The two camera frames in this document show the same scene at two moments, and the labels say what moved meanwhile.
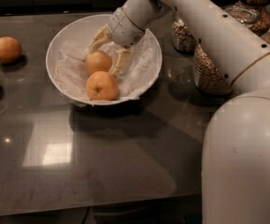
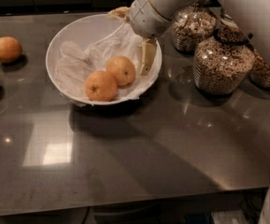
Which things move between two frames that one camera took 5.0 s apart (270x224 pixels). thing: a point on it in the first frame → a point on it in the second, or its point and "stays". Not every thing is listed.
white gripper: (122, 29) → (139, 15)
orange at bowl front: (101, 86) stays
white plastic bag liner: (135, 75) stays
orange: (97, 62) → (122, 68)
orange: (6, 49) stays
